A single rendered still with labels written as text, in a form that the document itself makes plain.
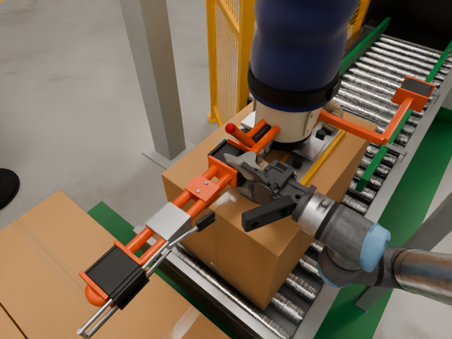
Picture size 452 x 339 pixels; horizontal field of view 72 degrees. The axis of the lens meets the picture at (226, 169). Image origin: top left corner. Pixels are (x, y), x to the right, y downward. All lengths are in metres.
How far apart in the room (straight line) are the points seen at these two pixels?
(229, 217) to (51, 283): 0.74
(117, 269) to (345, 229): 0.42
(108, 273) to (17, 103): 2.74
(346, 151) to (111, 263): 0.73
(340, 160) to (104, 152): 1.82
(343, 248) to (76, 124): 2.41
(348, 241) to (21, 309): 1.06
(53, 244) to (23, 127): 1.69
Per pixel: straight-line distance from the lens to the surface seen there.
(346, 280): 0.77
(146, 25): 1.69
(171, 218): 0.64
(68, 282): 1.29
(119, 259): 0.61
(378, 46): 2.64
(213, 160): 0.72
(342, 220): 0.65
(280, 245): 0.78
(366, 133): 0.88
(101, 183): 2.24
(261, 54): 0.75
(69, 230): 1.40
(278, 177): 0.69
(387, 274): 0.78
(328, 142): 1.00
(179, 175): 0.90
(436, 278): 0.63
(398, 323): 1.88
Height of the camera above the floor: 1.63
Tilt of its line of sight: 49 degrees down
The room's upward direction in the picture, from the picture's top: straight up
